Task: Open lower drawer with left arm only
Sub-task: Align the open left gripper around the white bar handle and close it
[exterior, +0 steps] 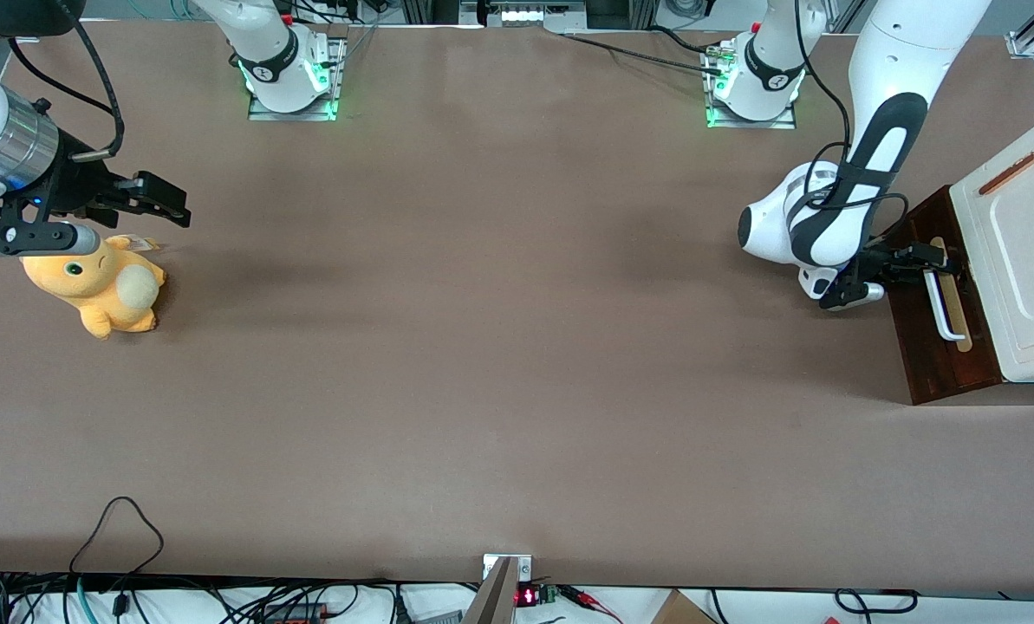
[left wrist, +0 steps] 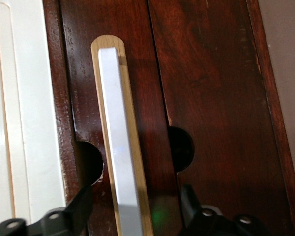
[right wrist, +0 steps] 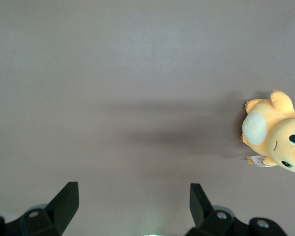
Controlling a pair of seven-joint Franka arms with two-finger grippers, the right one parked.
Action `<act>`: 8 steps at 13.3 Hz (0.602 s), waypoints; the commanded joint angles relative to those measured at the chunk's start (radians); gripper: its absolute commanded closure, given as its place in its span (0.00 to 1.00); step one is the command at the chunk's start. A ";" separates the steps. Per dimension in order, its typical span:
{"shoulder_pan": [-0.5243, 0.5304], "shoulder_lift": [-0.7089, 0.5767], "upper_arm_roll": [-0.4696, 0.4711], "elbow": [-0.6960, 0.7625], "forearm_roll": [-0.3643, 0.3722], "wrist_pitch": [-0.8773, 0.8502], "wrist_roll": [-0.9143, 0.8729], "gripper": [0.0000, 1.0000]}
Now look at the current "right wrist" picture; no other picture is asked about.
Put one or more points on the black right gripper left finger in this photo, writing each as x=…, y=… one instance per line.
x=61, y=209

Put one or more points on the orange plush toy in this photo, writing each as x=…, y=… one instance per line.
x=280, y=127

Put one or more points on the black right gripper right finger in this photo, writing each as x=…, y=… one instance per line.
x=204, y=216

